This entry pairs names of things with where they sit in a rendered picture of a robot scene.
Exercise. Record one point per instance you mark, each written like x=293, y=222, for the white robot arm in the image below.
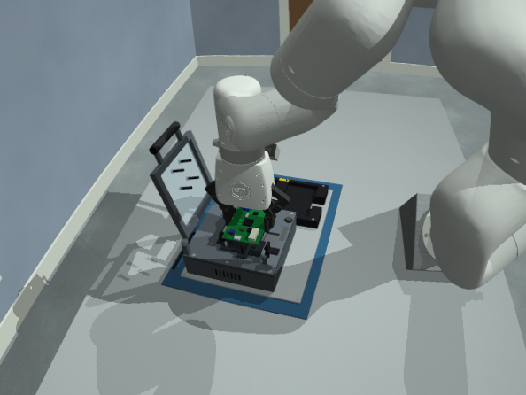
x=478, y=46

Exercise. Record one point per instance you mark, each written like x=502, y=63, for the green circuit board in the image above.
x=246, y=226

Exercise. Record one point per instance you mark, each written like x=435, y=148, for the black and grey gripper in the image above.
x=249, y=186

